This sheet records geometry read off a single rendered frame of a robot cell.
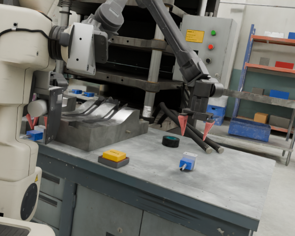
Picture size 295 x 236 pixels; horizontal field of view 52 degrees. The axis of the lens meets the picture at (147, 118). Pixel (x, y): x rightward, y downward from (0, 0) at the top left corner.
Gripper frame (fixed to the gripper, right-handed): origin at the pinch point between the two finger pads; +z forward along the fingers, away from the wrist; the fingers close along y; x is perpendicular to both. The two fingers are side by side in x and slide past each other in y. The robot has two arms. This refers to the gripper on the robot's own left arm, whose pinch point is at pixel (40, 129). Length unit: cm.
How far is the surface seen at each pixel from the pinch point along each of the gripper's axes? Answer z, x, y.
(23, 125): 1.1, -1.2, 10.4
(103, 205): 22.3, -2.9, -30.1
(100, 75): -17, -87, 33
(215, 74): -29, -90, -43
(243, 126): 47, -386, -37
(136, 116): -5.1, -38.9, -20.9
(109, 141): 3.2, -17.9, -20.3
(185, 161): 1, -13, -55
